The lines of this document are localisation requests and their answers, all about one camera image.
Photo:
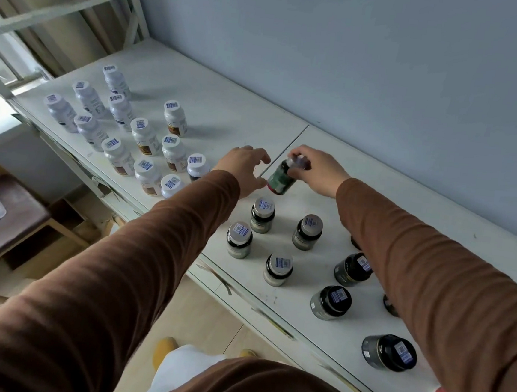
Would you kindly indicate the person's left hand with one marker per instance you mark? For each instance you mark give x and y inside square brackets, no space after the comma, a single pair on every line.
[238,167]

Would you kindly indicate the person's right hand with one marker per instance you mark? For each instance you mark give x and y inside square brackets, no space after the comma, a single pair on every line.
[321,170]

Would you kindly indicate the person's right fingers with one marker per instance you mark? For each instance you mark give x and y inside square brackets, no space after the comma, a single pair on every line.
[298,159]

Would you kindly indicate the person's left thumb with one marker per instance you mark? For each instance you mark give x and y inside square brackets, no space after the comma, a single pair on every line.
[255,186]

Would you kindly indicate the green pill bottle grey cap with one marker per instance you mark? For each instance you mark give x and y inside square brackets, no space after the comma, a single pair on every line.
[281,180]

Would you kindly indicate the person's left forearm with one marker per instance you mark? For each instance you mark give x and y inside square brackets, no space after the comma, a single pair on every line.
[155,238]

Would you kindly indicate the person's right forearm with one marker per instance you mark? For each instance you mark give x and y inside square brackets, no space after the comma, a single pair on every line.
[419,262]

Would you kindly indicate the group of dark glass jars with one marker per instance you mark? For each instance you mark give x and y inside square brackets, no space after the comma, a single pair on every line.
[279,267]

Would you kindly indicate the group of white plastic bottles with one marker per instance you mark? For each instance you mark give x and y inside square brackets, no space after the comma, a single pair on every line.
[145,143]

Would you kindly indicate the person's yellow right slipper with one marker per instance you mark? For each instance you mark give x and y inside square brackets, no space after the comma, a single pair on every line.
[248,353]

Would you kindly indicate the person's yellow slipper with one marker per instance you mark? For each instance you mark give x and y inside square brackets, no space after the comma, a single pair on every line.
[165,350]
[248,353]

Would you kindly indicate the person's yellow left slipper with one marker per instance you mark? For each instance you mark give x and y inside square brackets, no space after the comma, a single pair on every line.
[165,350]

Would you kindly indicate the person's white trousers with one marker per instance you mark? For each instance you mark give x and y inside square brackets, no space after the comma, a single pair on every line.
[179,376]

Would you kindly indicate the person's brown shirt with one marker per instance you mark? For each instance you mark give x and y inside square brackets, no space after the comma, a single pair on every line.
[268,391]

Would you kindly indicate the wooden chair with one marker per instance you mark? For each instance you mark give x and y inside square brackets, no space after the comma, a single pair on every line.
[21,227]

